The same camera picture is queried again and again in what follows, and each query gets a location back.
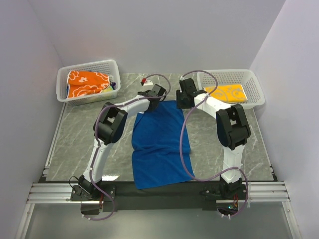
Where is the black base beam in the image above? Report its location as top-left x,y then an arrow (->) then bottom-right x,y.
70,181 -> 239,214

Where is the white plastic basket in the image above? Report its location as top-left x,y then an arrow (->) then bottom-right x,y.
56,60 -> 121,106
197,69 -> 265,110

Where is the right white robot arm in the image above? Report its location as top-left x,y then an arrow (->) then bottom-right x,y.
176,78 -> 251,199

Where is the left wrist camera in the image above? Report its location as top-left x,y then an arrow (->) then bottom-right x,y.
141,78 -> 154,87

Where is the orange towel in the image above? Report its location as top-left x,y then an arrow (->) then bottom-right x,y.
67,70 -> 113,98

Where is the left white plastic basket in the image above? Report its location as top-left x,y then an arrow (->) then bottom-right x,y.
56,60 -> 121,106

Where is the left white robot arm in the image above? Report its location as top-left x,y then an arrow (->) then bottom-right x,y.
78,84 -> 167,200

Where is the blue towel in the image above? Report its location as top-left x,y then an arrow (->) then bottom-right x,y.
132,101 -> 194,190

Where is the yellow duck towel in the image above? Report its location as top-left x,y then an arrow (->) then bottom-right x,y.
210,84 -> 248,104

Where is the right white plastic basket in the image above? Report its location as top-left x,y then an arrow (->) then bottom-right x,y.
197,69 -> 265,110

